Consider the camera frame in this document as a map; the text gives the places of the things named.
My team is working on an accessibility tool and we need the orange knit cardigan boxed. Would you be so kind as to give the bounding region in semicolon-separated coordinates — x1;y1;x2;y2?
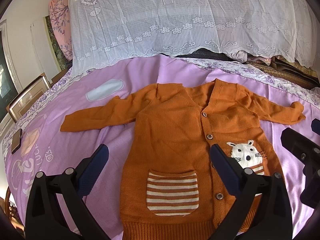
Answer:
61;80;305;239

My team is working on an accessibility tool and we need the pink bed sheet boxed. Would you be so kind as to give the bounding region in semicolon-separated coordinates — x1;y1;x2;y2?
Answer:
3;55;319;239

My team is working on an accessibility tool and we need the woven straw mat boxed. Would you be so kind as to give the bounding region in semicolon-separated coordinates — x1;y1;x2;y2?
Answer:
249;62;319;89

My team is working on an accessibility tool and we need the floral white bedding edge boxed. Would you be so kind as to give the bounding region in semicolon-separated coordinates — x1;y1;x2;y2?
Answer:
180;58;319;108

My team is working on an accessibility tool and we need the brown smartphone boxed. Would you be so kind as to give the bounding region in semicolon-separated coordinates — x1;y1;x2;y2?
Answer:
11;128;22;154

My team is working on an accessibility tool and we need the window with dark glass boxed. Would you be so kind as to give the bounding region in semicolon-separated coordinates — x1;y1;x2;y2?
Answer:
0;22;18;121

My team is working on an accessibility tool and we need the black mesh fabric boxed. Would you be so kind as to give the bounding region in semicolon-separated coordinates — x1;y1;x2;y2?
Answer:
176;48;234;61

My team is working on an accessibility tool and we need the green patterned fabric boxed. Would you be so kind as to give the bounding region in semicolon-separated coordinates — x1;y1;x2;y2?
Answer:
44;16;67;70

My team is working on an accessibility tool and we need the white lace cover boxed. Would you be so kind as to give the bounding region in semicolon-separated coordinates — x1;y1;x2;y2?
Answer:
68;0;319;76

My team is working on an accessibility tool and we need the pink floral pillow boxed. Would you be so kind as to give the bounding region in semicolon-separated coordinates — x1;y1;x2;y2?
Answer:
49;0;73;61

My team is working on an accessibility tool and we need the wooden picture frame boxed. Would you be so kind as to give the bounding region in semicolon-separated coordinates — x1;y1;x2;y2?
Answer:
6;73;50;122

